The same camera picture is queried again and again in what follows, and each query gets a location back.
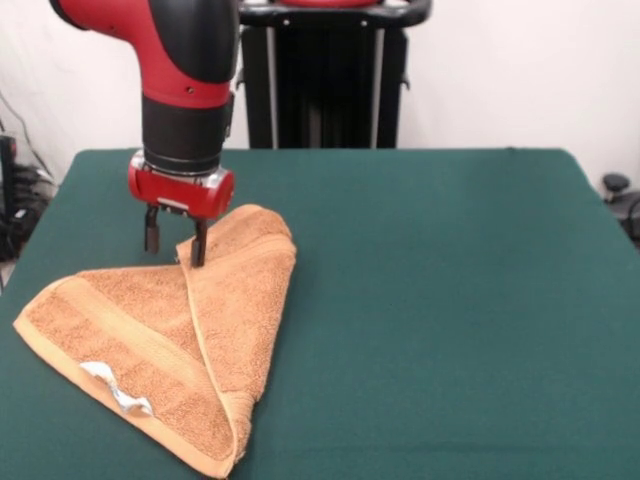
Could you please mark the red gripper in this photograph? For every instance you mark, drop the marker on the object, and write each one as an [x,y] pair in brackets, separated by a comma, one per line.
[180,195]

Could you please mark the orange terry towel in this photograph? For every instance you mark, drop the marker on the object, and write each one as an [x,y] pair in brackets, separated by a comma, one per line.
[165,340]

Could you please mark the red robot base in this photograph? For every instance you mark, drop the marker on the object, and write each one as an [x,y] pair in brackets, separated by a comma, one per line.
[325,2]

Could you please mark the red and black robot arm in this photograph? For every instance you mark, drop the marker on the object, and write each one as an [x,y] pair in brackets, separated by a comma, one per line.
[185,75]

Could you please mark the black electronics box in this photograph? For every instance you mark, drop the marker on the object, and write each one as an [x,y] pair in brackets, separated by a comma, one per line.
[7,190]

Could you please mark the dark green table cloth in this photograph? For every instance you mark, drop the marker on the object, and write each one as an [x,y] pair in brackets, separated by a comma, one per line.
[450,300]

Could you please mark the black office chair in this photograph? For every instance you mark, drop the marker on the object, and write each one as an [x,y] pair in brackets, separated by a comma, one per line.
[622,200]

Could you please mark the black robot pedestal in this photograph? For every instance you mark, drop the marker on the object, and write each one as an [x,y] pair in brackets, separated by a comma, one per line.
[340,90]

